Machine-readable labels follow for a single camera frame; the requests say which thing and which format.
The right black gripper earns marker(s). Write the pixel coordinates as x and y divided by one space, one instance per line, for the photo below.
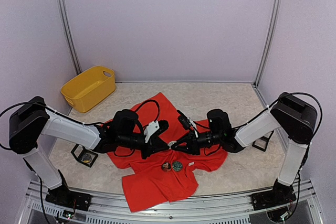
192 146

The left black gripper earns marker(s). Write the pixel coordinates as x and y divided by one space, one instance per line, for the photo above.
154 147

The red t-shirt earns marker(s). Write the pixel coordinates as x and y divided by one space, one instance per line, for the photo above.
164 176

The black brooch box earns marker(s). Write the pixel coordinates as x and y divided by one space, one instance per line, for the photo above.
83 151
262 143

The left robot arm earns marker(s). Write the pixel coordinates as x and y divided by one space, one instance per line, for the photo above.
34 118

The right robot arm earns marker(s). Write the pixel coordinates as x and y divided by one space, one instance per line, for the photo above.
288 113

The orange blue round brooch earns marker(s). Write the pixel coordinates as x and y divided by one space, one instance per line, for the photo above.
166 167

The green blue round brooch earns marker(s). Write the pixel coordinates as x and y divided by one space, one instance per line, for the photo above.
177 166

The yellow plastic basket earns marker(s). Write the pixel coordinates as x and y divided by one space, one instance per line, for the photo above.
89 88

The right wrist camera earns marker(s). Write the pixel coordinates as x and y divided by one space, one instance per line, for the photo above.
187 123

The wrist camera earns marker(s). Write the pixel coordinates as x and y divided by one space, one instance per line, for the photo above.
153 131
187 123

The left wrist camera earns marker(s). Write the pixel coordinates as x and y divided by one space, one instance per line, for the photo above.
153 131

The front aluminium rail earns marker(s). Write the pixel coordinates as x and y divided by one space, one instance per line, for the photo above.
113 208

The right aluminium frame post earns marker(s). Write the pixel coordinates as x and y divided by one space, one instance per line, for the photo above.
267 46

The aluminium frame post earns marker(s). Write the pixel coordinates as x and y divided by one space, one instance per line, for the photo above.
267 46
68 36

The left aluminium frame post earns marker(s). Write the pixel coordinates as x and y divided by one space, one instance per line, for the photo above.
68 36

